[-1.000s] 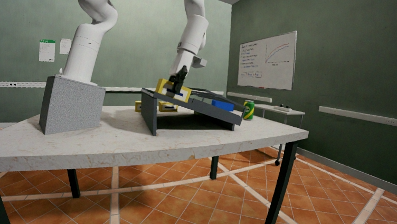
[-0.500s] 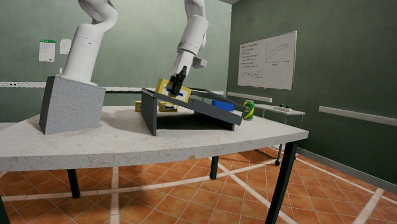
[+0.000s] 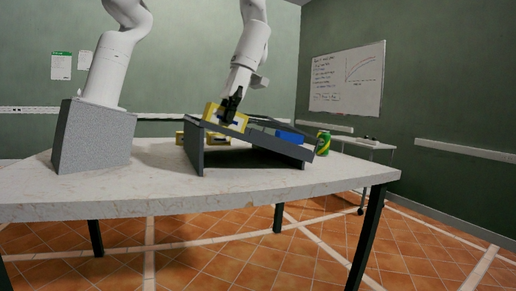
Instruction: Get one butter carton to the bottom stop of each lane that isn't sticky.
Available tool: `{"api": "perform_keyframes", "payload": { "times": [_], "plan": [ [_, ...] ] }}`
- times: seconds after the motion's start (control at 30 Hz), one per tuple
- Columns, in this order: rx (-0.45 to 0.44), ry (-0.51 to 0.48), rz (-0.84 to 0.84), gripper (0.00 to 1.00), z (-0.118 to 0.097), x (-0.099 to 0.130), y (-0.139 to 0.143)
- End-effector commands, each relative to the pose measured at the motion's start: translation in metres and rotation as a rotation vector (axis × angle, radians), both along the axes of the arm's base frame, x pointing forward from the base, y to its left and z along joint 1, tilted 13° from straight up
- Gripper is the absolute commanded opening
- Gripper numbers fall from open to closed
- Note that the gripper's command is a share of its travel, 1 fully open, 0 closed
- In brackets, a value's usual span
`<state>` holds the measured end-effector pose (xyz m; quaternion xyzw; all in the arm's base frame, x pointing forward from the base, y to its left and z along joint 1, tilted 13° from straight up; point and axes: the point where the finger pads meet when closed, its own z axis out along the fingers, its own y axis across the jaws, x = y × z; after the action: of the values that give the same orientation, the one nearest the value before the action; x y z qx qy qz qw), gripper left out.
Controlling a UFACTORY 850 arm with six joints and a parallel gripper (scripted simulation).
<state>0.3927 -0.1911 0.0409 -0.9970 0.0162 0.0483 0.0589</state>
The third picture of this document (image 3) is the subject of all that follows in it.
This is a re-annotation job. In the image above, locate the yellow butter carton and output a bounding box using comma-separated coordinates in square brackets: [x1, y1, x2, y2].
[202, 102, 249, 133]
[176, 131, 183, 146]
[206, 132, 231, 146]

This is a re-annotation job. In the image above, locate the green and yellow drink can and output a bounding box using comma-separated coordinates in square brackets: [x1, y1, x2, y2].
[316, 130, 331, 156]

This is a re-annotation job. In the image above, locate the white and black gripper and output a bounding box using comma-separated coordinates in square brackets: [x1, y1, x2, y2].
[219, 65, 253, 125]

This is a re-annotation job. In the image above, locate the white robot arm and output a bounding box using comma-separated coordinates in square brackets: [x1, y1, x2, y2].
[70, 0, 271, 111]

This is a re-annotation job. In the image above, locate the blue open box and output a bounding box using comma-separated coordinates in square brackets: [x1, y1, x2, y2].
[275, 130, 304, 145]

